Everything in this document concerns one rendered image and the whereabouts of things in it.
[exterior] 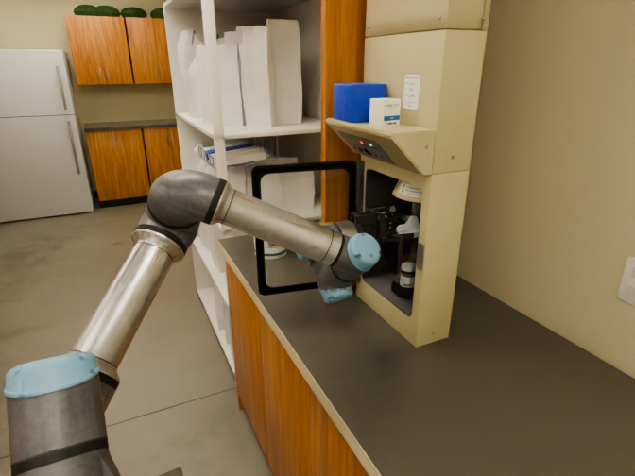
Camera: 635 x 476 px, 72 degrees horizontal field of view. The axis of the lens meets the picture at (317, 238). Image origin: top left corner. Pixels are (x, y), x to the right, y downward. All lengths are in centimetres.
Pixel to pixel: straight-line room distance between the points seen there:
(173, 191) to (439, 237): 63
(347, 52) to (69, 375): 101
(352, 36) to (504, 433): 104
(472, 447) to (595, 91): 87
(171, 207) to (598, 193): 101
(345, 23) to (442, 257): 67
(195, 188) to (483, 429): 76
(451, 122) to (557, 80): 40
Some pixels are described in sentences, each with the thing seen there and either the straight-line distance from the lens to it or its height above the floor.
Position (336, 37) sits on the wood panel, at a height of 171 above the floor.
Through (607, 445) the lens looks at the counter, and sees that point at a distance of 112.
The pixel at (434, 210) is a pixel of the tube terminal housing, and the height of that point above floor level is 132.
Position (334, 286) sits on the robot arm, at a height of 117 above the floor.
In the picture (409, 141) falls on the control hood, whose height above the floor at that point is 149.
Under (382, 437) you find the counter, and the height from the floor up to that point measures 94.
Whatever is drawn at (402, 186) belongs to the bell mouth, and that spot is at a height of 135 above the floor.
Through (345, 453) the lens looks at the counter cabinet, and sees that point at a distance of 114.
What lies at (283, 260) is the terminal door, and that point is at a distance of 131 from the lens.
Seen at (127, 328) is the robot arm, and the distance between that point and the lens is 89.
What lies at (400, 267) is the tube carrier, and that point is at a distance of 125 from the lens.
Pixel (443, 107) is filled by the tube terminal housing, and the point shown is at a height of 156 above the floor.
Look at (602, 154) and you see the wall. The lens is 129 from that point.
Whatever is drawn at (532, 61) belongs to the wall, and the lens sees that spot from 142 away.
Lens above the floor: 164
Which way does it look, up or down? 22 degrees down
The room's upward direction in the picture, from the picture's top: straight up
